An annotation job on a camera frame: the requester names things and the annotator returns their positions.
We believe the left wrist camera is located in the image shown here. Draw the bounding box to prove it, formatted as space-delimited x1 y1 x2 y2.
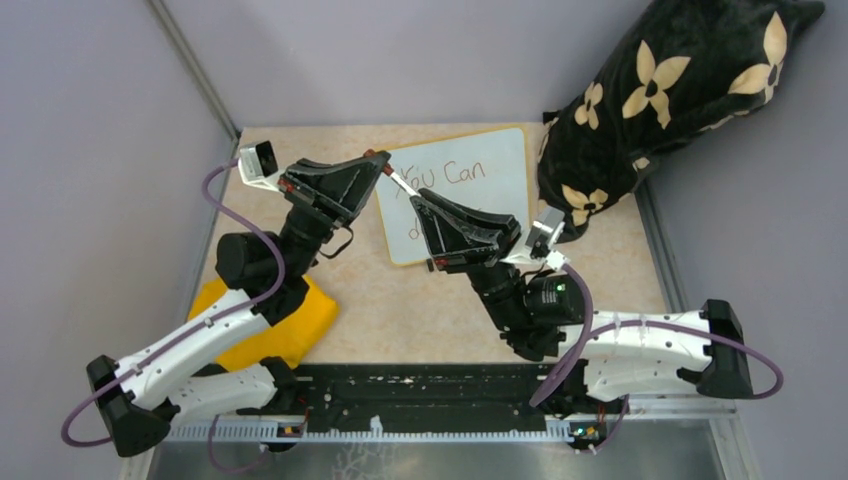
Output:
238 140 280 191

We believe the red marker cap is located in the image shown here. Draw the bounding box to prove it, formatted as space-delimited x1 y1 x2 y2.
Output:
363 149 394 177

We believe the yellow folded cloth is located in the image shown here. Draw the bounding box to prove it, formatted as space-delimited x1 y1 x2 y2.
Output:
214 276 340 371

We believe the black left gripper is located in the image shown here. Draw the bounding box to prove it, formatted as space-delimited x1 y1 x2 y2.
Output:
286 157 399 278

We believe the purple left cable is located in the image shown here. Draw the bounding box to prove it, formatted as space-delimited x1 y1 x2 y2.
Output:
60 160 287 475

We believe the black floral pillow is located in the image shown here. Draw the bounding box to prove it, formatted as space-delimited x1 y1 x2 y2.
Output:
536 1 825 243

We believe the yellow-framed whiteboard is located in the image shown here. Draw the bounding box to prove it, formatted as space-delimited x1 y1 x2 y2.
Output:
375 126 531 266

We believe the white marker pen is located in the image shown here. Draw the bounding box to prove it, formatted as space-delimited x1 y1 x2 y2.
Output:
387 170 419 197

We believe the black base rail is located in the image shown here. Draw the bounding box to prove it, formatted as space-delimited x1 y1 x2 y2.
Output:
165 360 631 452

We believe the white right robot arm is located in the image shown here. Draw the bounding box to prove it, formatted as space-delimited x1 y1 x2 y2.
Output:
410 189 755 412

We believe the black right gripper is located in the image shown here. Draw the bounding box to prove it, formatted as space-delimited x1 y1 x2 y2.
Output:
411 188 529 331

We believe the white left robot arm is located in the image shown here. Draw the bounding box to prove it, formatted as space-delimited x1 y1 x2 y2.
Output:
86 143 392 458

